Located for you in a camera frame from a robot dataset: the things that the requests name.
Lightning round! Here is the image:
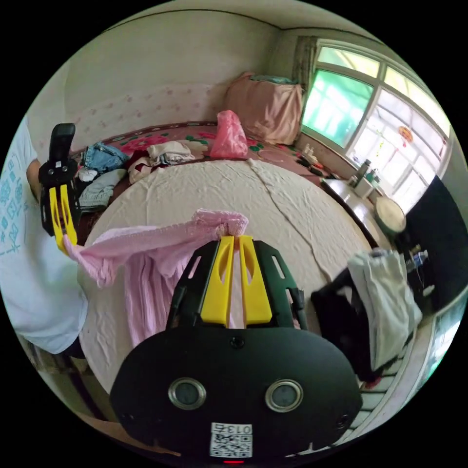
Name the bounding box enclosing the pink covered bedding stack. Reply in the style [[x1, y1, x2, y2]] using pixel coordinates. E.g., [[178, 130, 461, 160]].
[[222, 71, 305, 145]]

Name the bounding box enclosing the person's body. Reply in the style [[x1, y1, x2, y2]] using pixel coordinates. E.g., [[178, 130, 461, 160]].
[[0, 116, 90, 356]]

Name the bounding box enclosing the pink plastic bag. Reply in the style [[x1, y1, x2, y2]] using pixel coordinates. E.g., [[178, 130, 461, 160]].
[[210, 110, 249, 160]]

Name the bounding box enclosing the patterned curtain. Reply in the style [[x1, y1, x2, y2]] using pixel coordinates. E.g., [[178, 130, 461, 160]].
[[292, 36, 319, 90]]

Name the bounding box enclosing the person's left hand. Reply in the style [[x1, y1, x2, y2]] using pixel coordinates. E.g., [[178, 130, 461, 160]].
[[26, 158, 43, 202]]

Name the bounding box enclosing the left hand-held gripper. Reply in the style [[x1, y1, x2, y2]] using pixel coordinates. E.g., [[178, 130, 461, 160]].
[[38, 160, 82, 254]]

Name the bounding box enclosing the pile of clothes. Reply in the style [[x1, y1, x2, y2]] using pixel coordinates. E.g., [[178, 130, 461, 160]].
[[78, 140, 196, 214]]

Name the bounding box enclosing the pink sweater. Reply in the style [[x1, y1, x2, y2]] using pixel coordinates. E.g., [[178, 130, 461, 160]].
[[63, 207, 250, 349]]

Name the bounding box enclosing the window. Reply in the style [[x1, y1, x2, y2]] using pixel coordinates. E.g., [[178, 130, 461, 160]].
[[301, 43, 453, 207]]

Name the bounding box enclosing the black television screen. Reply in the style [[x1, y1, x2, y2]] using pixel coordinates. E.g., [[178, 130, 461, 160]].
[[402, 175, 468, 316]]

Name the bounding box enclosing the bed with white sheet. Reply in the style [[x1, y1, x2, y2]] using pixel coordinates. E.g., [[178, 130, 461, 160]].
[[69, 120, 383, 395]]

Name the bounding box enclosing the dark wooden table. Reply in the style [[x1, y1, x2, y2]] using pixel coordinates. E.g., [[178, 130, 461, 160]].
[[321, 178, 390, 250]]

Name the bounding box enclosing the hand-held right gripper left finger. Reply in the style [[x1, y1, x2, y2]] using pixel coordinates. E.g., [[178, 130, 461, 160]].
[[200, 235, 235, 325]]

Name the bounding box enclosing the black and white clothes pile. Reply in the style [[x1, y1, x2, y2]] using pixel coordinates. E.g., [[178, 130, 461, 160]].
[[311, 248, 424, 385]]

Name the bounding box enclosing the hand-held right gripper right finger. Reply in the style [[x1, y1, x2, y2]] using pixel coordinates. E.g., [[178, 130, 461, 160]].
[[239, 235, 273, 326]]

